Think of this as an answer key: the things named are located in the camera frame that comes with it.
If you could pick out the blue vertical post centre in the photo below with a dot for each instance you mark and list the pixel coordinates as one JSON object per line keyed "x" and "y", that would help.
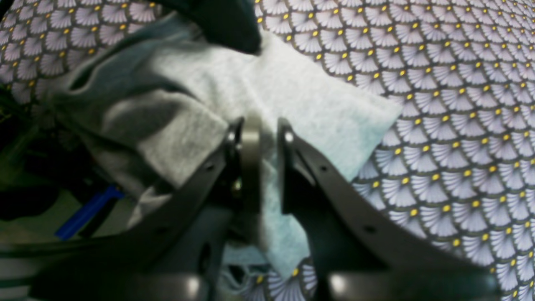
{"x": 88, "y": 212}

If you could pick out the light grey T-shirt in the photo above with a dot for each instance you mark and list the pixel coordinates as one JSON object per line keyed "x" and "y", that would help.
{"x": 153, "y": 107}

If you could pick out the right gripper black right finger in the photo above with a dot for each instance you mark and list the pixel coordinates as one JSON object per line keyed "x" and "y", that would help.
{"x": 358, "y": 254}

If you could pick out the fan-patterned table cloth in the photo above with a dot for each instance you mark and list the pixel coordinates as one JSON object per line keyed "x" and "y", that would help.
{"x": 457, "y": 168}

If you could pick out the robot arm image left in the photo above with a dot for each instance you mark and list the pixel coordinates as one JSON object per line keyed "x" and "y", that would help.
{"x": 230, "y": 23}

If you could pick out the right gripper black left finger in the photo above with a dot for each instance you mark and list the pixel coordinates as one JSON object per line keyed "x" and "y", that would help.
{"x": 175, "y": 252}

